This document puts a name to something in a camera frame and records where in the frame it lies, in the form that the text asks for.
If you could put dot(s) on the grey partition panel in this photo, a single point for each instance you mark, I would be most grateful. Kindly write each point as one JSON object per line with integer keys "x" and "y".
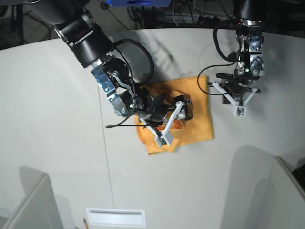
{"x": 37, "y": 210}
{"x": 289, "y": 190}

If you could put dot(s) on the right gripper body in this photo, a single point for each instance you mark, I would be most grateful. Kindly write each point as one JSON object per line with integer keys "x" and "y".
{"x": 154, "y": 107}

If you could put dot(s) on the grey partition panel right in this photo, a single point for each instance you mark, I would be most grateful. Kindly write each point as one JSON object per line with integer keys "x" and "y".
{"x": 289, "y": 190}

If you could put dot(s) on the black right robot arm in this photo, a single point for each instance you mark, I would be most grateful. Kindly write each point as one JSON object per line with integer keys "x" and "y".
{"x": 75, "y": 25}

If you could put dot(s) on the black keyboard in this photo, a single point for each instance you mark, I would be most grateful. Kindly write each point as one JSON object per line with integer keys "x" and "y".
{"x": 299, "y": 174}

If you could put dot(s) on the grey partition panel left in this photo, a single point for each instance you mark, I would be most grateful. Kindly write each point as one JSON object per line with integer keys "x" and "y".
{"x": 37, "y": 210}

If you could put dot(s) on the blue purple device box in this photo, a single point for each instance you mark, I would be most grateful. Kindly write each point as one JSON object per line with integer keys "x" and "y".
{"x": 144, "y": 3}

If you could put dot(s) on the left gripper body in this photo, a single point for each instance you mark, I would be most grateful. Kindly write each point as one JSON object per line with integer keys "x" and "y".
{"x": 235, "y": 87}

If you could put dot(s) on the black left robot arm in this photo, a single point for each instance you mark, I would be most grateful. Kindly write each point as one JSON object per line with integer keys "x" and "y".
{"x": 249, "y": 18}

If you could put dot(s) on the pencil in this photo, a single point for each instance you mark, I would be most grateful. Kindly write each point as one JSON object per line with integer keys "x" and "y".
{"x": 85, "y": 223}

